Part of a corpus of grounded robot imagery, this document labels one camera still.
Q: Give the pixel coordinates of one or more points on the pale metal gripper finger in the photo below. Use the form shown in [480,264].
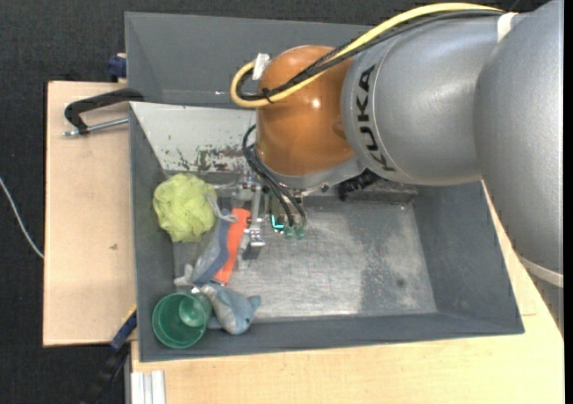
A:
[256,238]
[242,254]

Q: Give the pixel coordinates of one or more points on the grey blue and orange cloth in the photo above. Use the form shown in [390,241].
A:
[219,254]

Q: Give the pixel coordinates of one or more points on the grey toy shark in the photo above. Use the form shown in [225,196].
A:
[235,310]

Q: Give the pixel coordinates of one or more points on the yellow-green bath pouf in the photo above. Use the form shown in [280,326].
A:
[183,207]

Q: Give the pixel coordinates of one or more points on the grey metal bin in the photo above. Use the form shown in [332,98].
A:
[340,268]

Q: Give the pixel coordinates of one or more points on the green plastic cup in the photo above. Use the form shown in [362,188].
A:
[177,321]

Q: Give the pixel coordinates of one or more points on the pale wood board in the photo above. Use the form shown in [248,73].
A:
[85,214]

